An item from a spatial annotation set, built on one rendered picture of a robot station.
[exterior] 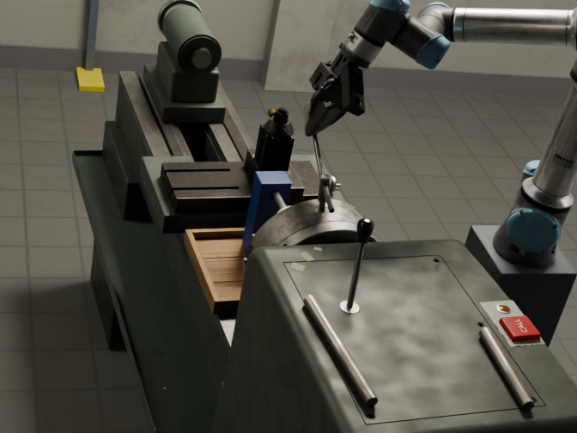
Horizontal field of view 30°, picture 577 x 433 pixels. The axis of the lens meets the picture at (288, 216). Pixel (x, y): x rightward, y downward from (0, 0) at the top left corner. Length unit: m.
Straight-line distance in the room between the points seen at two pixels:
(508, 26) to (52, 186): 2.63
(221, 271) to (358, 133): 2.79
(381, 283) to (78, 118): 3.17
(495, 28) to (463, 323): 0.68
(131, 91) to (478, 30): 1.43
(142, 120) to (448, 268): 1.40
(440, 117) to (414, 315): 3.76
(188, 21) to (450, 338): 1.64
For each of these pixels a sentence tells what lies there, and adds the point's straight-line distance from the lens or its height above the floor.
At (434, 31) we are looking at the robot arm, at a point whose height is 1.62.
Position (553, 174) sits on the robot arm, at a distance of 2.36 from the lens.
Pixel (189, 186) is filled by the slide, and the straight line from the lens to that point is 2.84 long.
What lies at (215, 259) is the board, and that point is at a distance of 2.72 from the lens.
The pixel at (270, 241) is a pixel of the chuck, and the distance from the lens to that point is 2.31.
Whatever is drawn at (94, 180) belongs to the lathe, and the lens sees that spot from 3.63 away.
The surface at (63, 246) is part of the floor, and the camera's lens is 4.24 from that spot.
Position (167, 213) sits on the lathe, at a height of 0.92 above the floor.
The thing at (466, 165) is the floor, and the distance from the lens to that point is 5.36.
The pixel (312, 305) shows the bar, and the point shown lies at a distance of 1.98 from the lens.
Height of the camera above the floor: 2.45
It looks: 32 degrees down
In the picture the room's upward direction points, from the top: 12 degrees clockwise
